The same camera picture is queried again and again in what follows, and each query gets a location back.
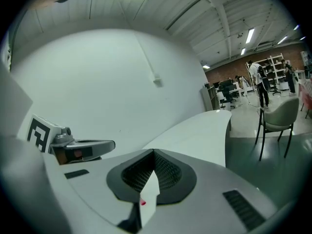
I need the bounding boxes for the white wooden desk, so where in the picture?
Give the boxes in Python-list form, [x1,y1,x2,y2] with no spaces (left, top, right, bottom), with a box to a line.
[140,110,233,229]

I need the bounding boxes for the black office chair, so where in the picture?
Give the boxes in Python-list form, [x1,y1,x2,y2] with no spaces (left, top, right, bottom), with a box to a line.
[218,85,236,109]

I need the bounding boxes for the white office desk with monitors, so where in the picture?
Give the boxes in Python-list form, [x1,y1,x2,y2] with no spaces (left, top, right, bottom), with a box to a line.
[213,78,246,99]

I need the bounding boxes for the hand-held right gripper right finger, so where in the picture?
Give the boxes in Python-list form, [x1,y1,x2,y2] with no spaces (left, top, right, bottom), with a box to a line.
[143,149,280,234]

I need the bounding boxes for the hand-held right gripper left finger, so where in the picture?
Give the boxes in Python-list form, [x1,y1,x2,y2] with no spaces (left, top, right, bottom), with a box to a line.
[43,149,155,229]

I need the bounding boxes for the white wall conduit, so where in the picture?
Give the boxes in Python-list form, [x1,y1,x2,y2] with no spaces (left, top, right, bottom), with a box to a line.
[133,32,159,79]

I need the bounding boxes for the grey chair black legs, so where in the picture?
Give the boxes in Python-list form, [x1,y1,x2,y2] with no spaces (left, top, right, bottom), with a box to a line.
[254,97,300,161]

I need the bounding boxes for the grey open cabinet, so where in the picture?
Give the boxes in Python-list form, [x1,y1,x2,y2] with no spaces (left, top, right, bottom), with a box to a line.
[200,85,220,112]

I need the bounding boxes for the white shelving unit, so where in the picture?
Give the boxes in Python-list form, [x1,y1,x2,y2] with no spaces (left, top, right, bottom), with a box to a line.
[245,53,286,93]

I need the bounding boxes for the white wall junction box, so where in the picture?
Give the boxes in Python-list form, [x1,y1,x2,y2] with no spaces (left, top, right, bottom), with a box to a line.
[153,74,164,88]

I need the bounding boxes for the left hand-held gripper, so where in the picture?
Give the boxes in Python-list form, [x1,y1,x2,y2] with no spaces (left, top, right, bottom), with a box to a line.
[26,113,116,166]

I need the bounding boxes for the pink armchair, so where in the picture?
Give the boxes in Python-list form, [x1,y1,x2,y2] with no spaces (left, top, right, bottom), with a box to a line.
[298,79,312,119]

